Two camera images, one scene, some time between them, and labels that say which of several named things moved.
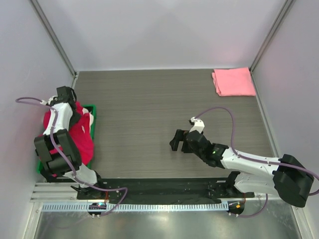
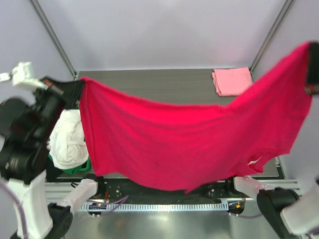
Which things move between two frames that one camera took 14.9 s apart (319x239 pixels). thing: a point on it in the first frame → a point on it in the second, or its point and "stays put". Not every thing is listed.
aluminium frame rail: x=56 y=192 stays put
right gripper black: x=186 y=142 → x=313 y=72
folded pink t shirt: x=235 y=81 stays put
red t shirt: x=79 y=131 → x=181 y=148
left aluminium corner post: x=55 y=40 stays put
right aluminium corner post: x=288 y=4 stays put
